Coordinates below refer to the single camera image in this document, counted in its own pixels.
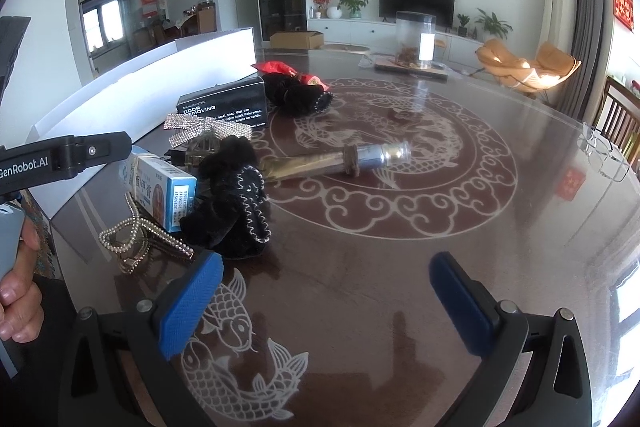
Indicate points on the black printed carton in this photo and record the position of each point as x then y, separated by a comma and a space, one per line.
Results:
235, 102

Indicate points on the wooden tray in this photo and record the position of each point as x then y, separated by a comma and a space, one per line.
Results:
385, 66

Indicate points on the blue white nail cream box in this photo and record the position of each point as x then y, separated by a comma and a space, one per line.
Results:
160, 187

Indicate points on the clear rimless eyeglasses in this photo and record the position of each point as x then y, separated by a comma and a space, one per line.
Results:
600, 152

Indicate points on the red window poster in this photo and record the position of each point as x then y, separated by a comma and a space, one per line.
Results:
151, 2

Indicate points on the white television console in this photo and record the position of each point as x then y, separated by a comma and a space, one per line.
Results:
350, 32

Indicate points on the white round vase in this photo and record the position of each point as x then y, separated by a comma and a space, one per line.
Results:
334, 13

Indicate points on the orange lounge chair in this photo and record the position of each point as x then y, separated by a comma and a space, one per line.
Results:
550, 62

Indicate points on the clear plastic jar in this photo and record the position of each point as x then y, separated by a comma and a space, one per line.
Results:
407, 37

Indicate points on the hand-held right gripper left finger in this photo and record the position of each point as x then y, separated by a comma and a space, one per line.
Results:
192, 307

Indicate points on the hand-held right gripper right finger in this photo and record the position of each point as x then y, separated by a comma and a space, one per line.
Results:
460, 307

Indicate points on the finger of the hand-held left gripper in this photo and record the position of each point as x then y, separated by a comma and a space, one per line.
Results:
100, 152

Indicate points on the brown cardboard box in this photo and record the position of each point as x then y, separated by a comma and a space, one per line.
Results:
295, 39

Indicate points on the red wall hanging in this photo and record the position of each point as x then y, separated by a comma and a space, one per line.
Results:
624, 7

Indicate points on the dark wooden chair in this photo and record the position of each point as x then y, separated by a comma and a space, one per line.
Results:
620, 107

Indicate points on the white cardboard storage box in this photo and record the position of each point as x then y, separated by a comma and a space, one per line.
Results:
125, 82

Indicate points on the black fuzzy glove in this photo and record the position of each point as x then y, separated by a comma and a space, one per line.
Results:
225, 207
290, 92

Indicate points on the large potted plant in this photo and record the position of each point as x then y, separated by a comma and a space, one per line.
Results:
492, 22

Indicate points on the leafy green potted plant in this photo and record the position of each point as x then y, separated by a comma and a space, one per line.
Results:
355, 2

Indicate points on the person's left hand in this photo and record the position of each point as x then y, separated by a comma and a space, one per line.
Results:
17, 302

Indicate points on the red snack packet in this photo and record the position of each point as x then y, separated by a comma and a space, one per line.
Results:
275, 68

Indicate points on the rhinestone strand hair claw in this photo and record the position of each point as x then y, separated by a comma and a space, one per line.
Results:
165, 239

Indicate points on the grey curtain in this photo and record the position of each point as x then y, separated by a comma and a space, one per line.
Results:
585, 7

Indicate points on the rhinestone bow hair claw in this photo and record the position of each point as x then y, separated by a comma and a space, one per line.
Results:
192, 127

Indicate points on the gold foil tube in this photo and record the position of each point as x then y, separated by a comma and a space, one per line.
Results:
310, 162

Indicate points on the glass desktop with fish pattern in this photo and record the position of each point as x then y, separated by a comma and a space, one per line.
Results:
375, 282

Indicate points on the small potted plant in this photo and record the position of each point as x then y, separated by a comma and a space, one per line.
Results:
462, 22

